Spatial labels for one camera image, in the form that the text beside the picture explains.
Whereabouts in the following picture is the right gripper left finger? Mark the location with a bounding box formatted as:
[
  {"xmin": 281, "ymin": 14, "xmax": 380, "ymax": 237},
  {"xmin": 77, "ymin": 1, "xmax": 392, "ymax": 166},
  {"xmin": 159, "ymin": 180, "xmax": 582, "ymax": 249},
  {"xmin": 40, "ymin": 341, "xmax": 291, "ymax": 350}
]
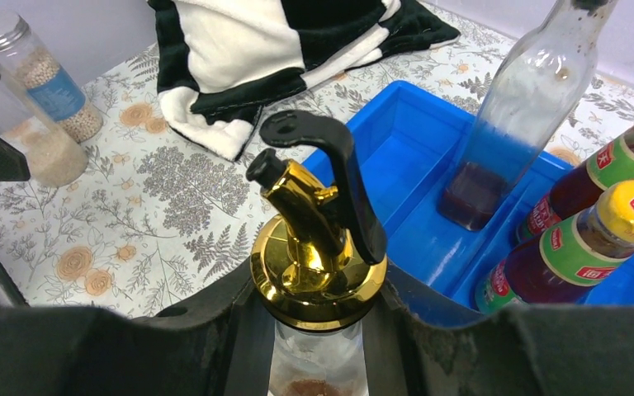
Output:
[{"xmin": 0, "ymin": 263, "xmax": 273, "ymax": 395}]

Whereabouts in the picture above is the yellow-cap sauce bottle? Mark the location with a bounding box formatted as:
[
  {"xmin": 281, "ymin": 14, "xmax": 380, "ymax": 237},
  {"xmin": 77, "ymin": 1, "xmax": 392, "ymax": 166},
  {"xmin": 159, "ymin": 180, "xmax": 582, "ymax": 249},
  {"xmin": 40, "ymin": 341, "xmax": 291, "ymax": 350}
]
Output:
[
  {"xmin": 474, "ymin": 180, "xmax": 634, "ymax": 314},
  {"xmin": 513, "ymin": 126, "xmax": 634, "ymax": 243}
]

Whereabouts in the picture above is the clear gold-cap bottle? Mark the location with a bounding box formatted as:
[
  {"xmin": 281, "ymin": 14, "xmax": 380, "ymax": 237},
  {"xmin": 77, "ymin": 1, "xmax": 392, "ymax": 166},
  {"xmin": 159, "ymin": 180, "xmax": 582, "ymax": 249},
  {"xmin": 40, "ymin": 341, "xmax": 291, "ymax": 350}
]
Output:
[
  {"xmin": 246, "ymin": 111, "xmax": 388, "ymax": 395},
  {"xmin": 438, "ymin": 1, "xmax": 617, "ymax": 231}
]

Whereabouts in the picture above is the black white checkered pillow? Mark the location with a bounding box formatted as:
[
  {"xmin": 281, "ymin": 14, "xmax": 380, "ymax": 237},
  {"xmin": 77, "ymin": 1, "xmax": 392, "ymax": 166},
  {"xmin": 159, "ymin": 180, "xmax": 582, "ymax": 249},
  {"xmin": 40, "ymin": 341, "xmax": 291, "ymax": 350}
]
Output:
[{"xmin": 150, "ymin": 0, "xmax": 461, "ymax": 161}]

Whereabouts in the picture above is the blue plastic divided bin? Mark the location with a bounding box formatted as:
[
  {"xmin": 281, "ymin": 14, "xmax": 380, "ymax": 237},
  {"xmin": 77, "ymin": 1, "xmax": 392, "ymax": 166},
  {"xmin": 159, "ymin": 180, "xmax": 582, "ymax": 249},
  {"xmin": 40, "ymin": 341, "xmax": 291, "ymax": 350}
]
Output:
[{"xmin": 301, "ymin": 80, "xmax": 634, "ymax": 329}]

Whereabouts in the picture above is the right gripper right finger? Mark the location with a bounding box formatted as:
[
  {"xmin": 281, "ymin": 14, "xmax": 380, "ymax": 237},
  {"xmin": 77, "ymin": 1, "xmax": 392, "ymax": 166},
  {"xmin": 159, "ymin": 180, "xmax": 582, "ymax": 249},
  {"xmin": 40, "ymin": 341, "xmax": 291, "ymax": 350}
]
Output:
[{"xmin": 363, "ymin": 267, "xmax": 634, "ymax": 395}]

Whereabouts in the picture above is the silver-lid glass shaker jar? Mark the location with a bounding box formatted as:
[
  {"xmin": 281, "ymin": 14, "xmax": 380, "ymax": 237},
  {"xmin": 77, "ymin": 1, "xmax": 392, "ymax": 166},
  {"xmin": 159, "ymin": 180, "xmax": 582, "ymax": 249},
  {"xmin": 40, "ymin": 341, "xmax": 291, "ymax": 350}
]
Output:
[{"xmin": 0, "ymin": 65, "xmax": 88, "ymax": 187}]

